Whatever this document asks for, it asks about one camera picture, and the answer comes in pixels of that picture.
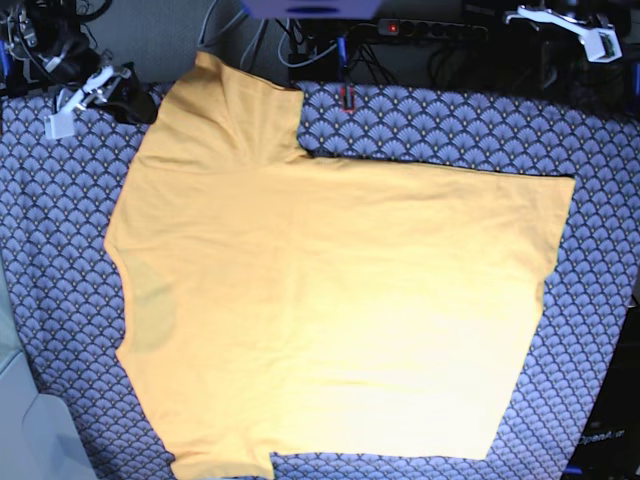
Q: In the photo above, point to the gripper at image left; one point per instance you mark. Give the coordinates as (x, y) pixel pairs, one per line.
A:
(71, 61)

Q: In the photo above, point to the yellow T-shirt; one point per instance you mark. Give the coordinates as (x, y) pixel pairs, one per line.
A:
(277, 302)

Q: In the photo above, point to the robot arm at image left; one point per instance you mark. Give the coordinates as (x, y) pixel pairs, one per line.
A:
(27, 25)

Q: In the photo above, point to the black clamp at upper left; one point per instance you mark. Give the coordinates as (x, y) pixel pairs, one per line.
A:
(20, 77)

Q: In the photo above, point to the blue fan-patterned tablecloth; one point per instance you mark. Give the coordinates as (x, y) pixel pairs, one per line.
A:
(57, 197)

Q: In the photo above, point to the black power strip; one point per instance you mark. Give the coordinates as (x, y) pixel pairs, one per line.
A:
(390, 30)

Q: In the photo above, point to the purple box at top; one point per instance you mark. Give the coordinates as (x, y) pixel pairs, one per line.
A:
(312, 9)

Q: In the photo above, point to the red-framed black clip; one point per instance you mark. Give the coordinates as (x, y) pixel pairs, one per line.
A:
(347, 98)

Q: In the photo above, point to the white furniture at lower left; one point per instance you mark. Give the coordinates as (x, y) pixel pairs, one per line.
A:
(39, 439)

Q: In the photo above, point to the black OpenArm case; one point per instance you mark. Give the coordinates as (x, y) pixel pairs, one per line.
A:
(609, 445)

